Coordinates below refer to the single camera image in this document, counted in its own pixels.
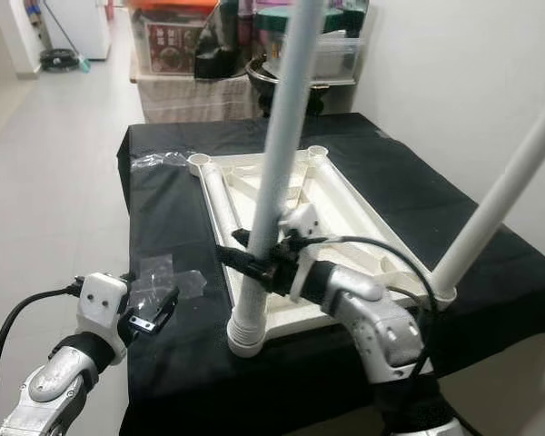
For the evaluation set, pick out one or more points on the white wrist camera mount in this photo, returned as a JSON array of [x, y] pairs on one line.
[[100, 300], [304, 221]]

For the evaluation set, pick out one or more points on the dark green pot lid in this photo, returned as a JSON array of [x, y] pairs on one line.
[[345, 20]]

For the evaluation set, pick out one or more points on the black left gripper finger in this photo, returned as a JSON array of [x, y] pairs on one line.
[[166, 306]]

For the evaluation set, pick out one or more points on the patterned cloth covered table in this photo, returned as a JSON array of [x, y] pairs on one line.
[[191, 98]]

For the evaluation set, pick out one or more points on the white plastic children table top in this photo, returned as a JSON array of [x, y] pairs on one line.
[[354, 227]]

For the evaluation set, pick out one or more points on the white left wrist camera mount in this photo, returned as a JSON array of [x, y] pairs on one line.
[[100, 300]]

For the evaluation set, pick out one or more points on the black tablecloth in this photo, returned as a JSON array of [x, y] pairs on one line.
[[191, 391]]

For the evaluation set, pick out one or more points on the mop with teal head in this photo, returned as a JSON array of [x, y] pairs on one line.
[[84, 64]]

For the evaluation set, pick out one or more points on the white chest freezer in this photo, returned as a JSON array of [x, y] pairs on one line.
[[77, 25]]

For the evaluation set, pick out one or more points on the orange lid storage box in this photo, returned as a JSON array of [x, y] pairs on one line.
[[168, 45]]

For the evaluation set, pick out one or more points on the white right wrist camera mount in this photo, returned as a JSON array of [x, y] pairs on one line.
[[304, 221]]

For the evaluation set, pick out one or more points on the clear plastic storage bin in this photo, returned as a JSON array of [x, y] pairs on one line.
[[341, 59]]

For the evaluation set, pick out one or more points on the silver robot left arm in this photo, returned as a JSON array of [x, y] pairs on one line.
[[54, 381]]

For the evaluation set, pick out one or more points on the black wok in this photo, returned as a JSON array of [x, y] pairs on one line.
[[313, 95]]

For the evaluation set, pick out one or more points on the clear tape strip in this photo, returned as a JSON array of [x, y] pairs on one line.
[[159, 161]]

